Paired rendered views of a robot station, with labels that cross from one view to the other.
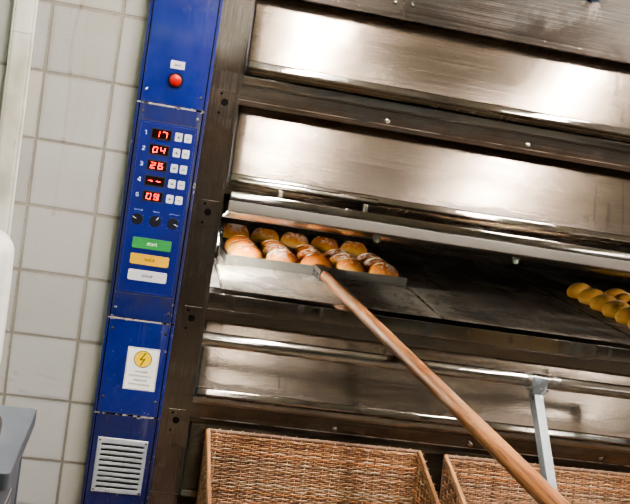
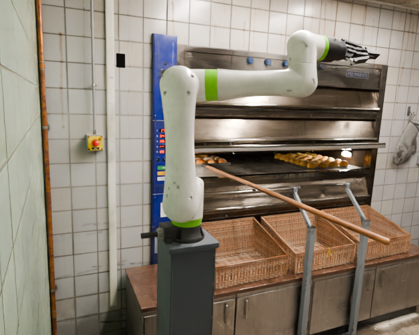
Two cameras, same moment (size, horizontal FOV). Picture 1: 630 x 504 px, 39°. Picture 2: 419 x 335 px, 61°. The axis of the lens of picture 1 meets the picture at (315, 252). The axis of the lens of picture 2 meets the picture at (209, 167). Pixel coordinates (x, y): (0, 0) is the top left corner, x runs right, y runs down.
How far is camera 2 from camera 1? 75 cm
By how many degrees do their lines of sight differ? 14
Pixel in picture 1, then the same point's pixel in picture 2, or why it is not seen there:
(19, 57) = (111, 111)
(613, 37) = not seen: hidden behind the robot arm
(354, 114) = (220, 113)
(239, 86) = not seen: hidden behind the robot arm
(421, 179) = (243, 131)
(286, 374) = (209, 201)
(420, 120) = (240, 111)
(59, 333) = (136, 203)
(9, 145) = (112, 142)
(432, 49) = not seen: hidden behind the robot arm
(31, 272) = (124, 184)
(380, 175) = (230, 131)
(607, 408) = (303, 192)
